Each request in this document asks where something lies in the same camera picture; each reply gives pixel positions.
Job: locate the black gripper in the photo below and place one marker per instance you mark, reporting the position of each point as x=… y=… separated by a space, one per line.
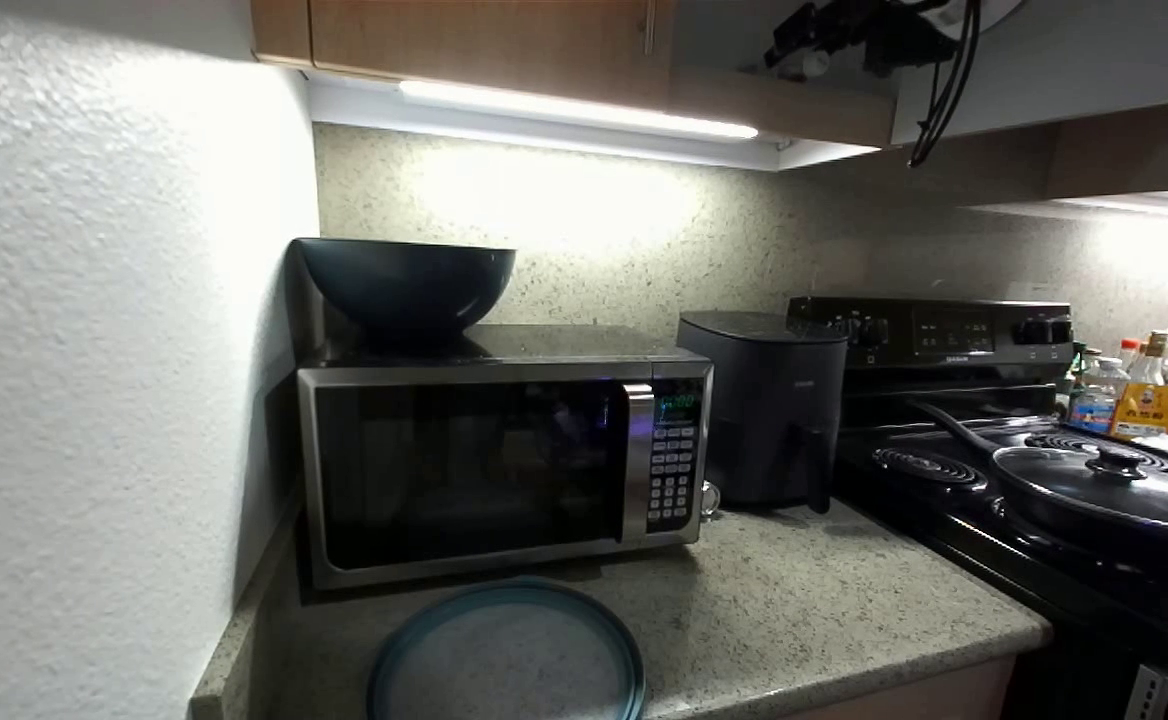
x=889 y=32

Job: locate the under-cabinet light bar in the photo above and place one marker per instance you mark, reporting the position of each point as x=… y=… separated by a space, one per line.
x=576 y=108

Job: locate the grey open cabinet door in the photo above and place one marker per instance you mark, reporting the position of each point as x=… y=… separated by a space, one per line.
x=1091 y=60

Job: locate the green bottle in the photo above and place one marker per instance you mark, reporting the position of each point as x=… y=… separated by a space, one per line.
x=1071 y=367

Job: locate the red cap sauce bottle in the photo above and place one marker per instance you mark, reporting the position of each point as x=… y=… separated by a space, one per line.
x=1124 y=346

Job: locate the blue label water bottle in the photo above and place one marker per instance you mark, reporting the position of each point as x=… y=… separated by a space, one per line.
x=1096 y=398

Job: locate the yellow label oil bottle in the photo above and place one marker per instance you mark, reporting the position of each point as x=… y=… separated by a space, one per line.
x=1150 y=400

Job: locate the stainless steel microwave oven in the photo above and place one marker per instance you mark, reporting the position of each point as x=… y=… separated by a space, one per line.
x=478 y=466

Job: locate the black electric stove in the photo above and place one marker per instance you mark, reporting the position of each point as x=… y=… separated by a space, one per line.
x=929 y=346

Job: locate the black air fryer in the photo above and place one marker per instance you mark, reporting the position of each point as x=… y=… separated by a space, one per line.
x=768 y=414

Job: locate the black stove burner coil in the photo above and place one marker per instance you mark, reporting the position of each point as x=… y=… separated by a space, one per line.
x=929 y=468

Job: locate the dark blue bowl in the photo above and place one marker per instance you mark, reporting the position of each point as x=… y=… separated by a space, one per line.
x=407 y=284

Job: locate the black pan lid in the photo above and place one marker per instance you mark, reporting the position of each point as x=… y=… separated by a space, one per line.
x=1117 y=487

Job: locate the black frying pan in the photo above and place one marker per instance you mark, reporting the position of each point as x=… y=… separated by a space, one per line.
x=1091 y=543

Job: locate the blue rimmed round plate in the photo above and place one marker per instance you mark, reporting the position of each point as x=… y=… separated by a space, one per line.
x=511 y=662

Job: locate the wooden wall cabinet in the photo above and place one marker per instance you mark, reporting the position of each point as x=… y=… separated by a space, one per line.
x=478 y=32

